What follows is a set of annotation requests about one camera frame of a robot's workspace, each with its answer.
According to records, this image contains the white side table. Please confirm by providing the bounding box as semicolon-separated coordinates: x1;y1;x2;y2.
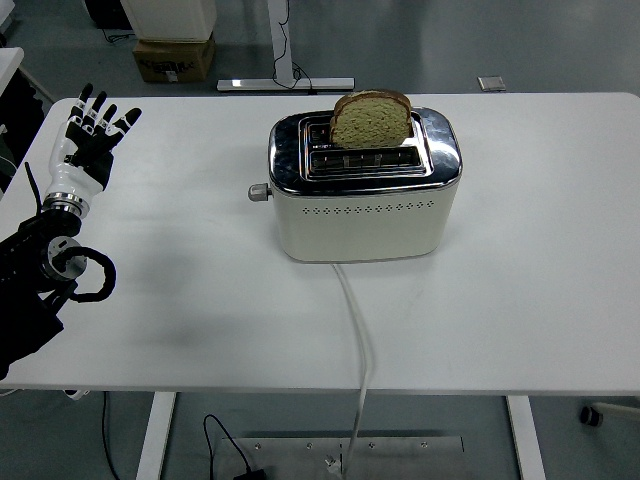
0;47;26;95

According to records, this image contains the grey metal plate with screws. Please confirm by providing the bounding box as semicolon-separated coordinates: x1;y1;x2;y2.
219;435;466;480

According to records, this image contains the thin black cable on stand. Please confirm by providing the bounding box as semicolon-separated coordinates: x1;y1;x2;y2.
272;0;319;95

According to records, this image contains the brown cardboard box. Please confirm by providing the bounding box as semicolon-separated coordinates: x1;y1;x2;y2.
132;33;217;84

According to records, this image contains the white power cord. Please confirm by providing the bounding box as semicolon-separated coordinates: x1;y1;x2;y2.
331;263;374;472

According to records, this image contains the brown bread slice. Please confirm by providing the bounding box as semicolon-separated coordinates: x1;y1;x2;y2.
328;89;415;150

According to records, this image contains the thin black hanging cable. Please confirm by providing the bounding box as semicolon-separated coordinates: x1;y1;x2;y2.
101;391;122;480

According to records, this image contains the white plastic bin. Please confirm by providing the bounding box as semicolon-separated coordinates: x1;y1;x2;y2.
119;0;218;43

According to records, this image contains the chair leg with black caster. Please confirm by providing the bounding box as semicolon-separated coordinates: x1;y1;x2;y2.
579;401;640;429

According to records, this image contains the white table leg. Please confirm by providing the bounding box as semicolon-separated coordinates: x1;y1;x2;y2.
505;395;547;480
135;391;177;480

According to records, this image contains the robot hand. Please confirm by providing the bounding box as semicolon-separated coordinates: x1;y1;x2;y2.
44;83;143;202

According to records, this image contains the black box on floor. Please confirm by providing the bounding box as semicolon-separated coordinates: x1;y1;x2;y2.
82;0;133;31

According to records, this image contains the cream and chrome toaster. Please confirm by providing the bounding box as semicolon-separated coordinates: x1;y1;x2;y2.
268;106;464;263

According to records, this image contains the black cable with adapter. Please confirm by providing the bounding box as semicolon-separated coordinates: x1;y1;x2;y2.
202;413;269;480

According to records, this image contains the white desk leg stand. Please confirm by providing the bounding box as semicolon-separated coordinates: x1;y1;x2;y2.
216;0;356;93

